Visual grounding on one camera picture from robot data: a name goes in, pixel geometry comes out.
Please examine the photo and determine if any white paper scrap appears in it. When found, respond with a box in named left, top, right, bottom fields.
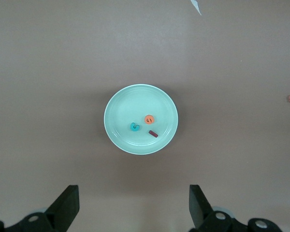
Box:
left=190, top=0, right=203, bottom=15

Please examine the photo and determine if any light green plate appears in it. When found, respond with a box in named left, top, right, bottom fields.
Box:
left=103, top=84, right=179, bottom=155

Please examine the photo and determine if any brown table cover mat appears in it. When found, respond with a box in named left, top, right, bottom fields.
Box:
left=0, top=0, right=290, bottom=232

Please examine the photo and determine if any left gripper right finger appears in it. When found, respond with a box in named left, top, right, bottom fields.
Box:
left=188, top=185, right=285, bottom=232

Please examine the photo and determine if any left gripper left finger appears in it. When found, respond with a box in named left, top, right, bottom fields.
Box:
left=0, top=185, right=80, bottom=232

